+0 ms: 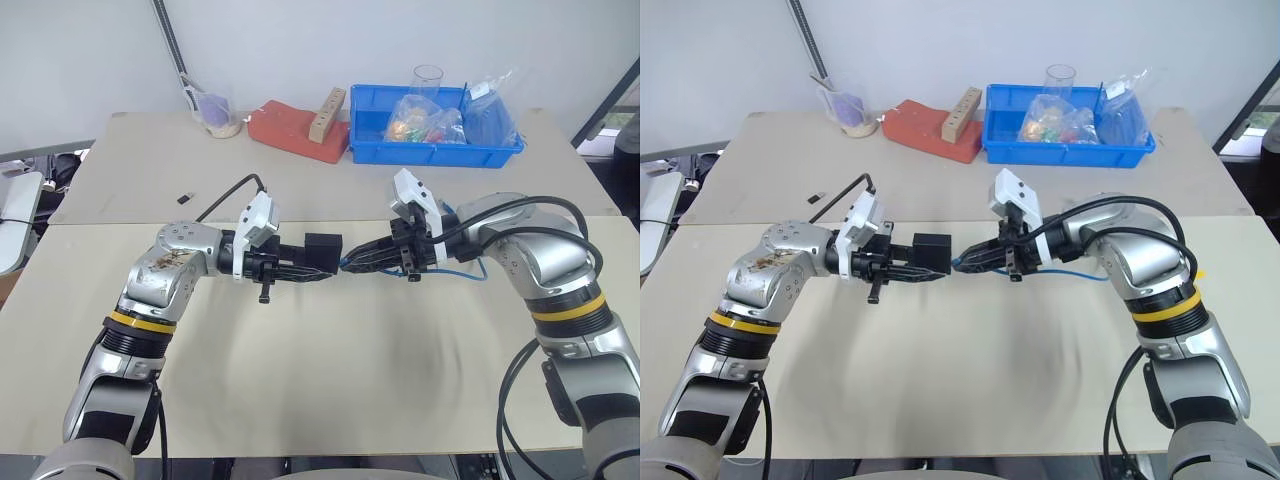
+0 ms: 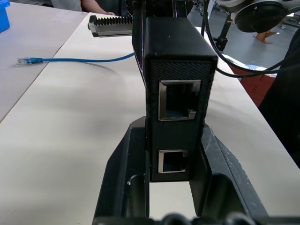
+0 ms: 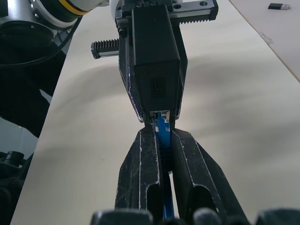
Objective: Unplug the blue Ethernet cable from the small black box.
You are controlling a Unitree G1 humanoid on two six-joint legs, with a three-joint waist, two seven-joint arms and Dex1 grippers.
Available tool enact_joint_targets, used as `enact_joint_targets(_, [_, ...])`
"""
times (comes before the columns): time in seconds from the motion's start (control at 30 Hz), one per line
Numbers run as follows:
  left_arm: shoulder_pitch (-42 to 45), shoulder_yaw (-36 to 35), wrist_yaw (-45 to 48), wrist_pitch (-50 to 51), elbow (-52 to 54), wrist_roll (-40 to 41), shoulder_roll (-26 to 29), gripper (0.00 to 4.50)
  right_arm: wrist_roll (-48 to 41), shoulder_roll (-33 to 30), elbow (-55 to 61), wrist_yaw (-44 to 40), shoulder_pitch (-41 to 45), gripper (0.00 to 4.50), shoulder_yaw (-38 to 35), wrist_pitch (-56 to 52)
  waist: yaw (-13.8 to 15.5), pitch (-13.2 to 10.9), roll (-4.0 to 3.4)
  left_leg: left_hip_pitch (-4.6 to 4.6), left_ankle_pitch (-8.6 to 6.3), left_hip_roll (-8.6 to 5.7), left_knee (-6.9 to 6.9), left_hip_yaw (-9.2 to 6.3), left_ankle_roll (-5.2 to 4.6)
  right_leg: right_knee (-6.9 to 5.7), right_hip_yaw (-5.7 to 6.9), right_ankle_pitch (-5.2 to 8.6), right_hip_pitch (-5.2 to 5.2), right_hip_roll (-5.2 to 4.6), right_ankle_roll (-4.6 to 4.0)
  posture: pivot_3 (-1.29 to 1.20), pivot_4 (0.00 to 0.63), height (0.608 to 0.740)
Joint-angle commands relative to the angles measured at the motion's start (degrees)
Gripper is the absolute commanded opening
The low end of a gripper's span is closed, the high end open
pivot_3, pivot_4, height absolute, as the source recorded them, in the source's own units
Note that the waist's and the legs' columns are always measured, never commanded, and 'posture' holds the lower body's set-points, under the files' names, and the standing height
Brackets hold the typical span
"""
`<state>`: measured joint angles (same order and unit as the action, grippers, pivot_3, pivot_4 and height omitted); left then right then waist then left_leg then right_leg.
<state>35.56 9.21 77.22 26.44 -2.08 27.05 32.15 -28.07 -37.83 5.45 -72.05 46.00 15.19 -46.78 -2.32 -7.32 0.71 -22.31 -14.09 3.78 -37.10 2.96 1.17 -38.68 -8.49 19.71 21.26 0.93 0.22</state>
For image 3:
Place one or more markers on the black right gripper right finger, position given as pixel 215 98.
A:
pixel 194 168

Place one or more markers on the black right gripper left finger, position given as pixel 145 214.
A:
pixel 136 168

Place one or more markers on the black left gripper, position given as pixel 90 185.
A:
pixel 145 4

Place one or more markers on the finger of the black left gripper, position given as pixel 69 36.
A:
pixel 184 70

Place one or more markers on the white flat board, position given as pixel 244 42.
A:
pixel 276 30

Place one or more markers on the black robot torso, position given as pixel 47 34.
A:
pixel 18 93

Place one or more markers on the small black USB dongle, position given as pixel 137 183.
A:
pixel 279 6

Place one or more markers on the black mesh robot part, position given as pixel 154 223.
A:
pixel 9 187

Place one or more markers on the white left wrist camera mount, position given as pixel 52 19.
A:
pixel 113 9

